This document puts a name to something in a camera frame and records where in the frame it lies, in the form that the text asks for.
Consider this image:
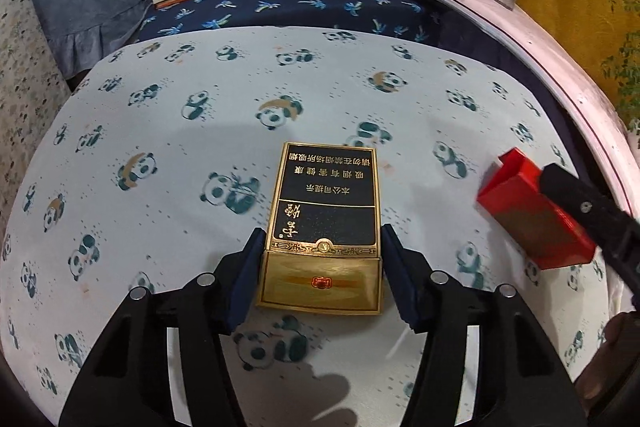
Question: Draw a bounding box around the panda print cloth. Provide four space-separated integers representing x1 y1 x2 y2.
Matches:
0 26 632 427

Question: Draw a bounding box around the pale floral cloth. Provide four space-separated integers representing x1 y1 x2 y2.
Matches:
0 0 72 190

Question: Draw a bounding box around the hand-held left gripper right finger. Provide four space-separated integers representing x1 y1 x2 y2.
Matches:
381 223 587 427

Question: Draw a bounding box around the gold and black cigarette box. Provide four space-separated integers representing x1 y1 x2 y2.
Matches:
256 142 386 316

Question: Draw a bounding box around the navy leaf print cloth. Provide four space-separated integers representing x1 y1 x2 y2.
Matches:
135 0 442 46

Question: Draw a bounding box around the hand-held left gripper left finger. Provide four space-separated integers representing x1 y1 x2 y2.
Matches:
57 227 267 427

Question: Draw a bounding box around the green plant in white pot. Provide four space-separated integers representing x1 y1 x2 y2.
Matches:
599 0 640 135

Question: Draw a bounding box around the red cigarette box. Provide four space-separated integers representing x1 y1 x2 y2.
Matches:
476 148 597 269

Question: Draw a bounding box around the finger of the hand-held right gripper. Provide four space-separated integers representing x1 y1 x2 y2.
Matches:
538 163 640 308

